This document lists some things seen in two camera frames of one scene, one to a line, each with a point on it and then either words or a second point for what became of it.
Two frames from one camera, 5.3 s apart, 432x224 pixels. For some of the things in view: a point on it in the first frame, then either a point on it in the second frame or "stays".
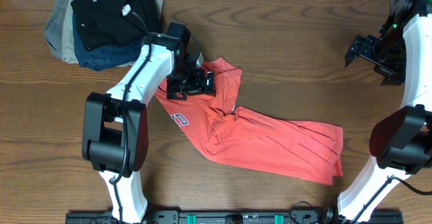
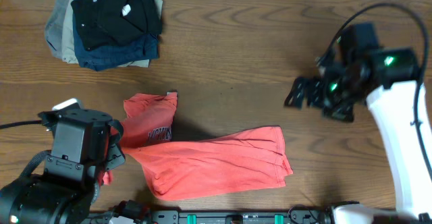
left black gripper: [198, 88] to [115, 149]
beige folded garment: [69, 53] stays
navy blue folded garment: [102, 57] stays
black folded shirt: [105, 19] stays
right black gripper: [395, 73] to [316, 86]
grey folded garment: [53, 27] stays
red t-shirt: [303, 150] to [187, 167]
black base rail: [235, 216] stays
